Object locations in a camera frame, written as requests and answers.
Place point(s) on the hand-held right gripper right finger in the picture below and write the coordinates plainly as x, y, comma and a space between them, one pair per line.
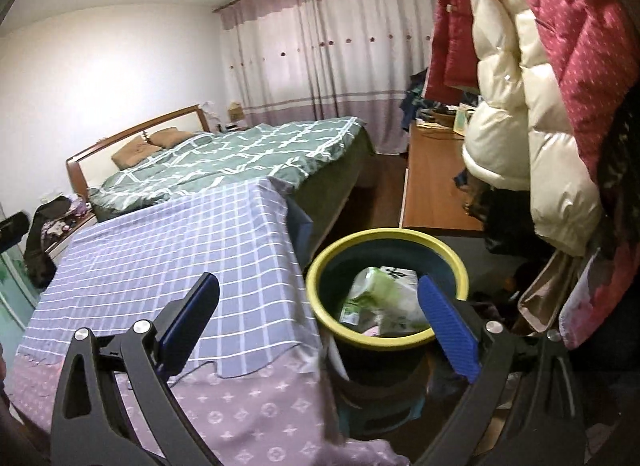
450, 331

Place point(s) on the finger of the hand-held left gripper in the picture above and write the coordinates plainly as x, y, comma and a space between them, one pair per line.
12, 231

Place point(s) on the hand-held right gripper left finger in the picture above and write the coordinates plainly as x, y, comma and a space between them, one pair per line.
187, 331

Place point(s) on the green plastic bag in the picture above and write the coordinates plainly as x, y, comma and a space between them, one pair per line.
390, 306

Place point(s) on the yellow-rimmed dark bin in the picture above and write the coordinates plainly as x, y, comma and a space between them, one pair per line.
332, 278

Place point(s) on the white nightstand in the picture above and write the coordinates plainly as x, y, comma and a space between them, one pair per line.
75, 232

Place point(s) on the pale green sliding door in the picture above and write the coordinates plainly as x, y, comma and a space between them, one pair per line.
12, 296

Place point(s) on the blue checked tablecloth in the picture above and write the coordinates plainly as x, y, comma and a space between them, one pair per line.
175, 246

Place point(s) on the beige cloth bag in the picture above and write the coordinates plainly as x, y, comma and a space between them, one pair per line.
545, 296

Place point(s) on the wooden bed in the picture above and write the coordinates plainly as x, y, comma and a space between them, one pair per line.
100, 155

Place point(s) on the black garment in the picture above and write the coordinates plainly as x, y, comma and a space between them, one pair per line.
510, 226

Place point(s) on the pink floral cloth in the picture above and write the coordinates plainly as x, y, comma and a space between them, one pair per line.
580, 311

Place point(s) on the brown pillow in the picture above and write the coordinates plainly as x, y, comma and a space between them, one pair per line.
132, 153
170, 138

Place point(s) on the wooden desk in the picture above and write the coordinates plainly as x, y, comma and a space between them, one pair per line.
430, 180

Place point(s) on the green checked duvet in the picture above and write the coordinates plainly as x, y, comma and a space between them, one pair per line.
225, 155

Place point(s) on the pale green box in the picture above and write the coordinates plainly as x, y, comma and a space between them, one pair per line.
461, 119

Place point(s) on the tan tissue box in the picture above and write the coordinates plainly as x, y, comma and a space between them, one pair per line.
236, 113

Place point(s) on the mixed clothes heap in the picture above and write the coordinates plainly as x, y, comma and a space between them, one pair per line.
415, 95

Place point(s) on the cream puffer jacket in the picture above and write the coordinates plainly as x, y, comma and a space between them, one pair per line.
505, 95

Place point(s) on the pink and white curtain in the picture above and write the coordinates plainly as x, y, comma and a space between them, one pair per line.
325, 55

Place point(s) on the red dotted quilted coat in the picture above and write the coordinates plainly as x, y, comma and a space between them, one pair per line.
575, 45

